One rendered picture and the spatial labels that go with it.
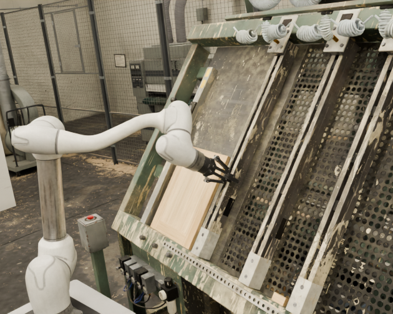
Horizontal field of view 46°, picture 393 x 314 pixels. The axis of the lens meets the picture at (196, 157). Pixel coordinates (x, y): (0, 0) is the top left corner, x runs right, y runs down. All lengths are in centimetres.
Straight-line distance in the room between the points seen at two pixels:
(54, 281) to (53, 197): 35
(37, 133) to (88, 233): 91
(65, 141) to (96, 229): 89
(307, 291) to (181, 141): 73
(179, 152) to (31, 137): 57
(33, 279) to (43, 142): 56
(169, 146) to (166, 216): 73
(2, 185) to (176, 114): 428
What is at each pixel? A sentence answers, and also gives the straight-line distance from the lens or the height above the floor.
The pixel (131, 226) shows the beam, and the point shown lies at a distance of 263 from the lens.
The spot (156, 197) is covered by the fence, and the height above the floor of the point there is 103.
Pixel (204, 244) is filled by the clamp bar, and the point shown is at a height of 97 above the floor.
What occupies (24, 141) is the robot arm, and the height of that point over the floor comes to 155.
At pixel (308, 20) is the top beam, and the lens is 220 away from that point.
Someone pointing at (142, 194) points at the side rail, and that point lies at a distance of 278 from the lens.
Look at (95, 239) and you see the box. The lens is 266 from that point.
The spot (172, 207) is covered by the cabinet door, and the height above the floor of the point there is 101.
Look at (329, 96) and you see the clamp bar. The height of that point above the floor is 158.
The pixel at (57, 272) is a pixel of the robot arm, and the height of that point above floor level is 100.
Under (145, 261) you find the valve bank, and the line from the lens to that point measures 251.
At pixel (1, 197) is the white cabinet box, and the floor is 17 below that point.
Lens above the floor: 192
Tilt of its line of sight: 16 degrees down
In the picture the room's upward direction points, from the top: 6 degrees counter-clockwise
